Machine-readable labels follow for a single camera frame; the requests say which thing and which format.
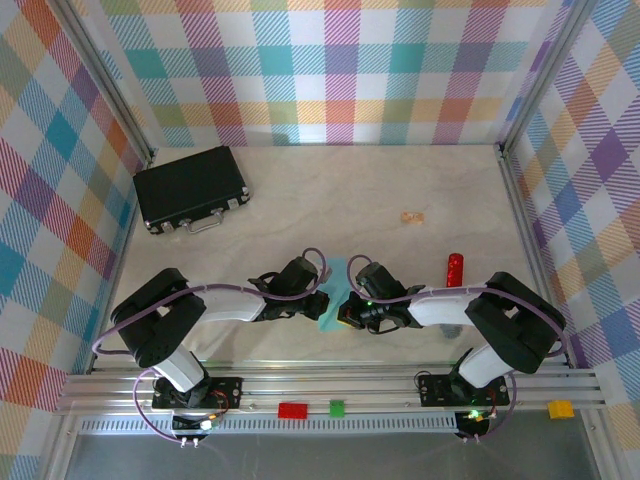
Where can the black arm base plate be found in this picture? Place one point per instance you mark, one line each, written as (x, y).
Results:
(435, 390)
(227, 392)

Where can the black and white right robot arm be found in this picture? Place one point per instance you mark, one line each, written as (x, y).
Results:
(510, 325)

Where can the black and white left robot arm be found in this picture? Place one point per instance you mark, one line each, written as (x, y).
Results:
(160, 320)

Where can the yellow toy brick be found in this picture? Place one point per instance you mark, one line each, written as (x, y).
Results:
(561, 409)

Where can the black controller board with LED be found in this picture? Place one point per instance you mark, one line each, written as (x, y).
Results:
(474, 422)
(197, 427)

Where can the aluminium corner post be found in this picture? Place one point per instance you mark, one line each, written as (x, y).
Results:
(107, 75)
(545, 75)

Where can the aluminium mounting rail frame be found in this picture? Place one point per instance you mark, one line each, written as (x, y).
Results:
(350, 387)

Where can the small orange cracker piece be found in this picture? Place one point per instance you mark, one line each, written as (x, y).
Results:
(413, 217)

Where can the light blue paper sheet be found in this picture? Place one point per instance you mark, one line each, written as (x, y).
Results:
(336, 270)

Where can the red toy brick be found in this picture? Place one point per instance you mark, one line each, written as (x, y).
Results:
(293, 410)

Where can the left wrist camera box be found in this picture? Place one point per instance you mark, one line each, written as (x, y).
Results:
(326, 273)

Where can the green toy brick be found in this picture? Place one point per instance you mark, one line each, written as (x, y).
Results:
(337, 408)

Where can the aluminium side rail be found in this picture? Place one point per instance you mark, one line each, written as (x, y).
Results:
(531, 250)

